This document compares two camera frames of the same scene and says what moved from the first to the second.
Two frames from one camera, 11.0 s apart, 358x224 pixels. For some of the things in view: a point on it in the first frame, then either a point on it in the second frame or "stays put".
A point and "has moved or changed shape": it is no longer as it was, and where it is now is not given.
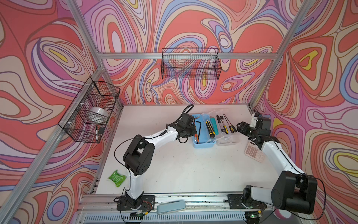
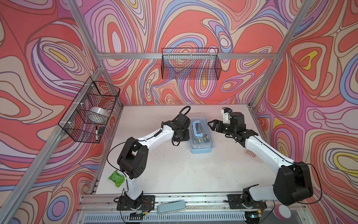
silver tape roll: (102, 111) stays put
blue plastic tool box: (215, 127) has moved or changed shape
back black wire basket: (191, 64) stays put
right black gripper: (244, 126) → (216, 122)
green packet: (117, 178) stays put
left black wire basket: (86, 119) stays put
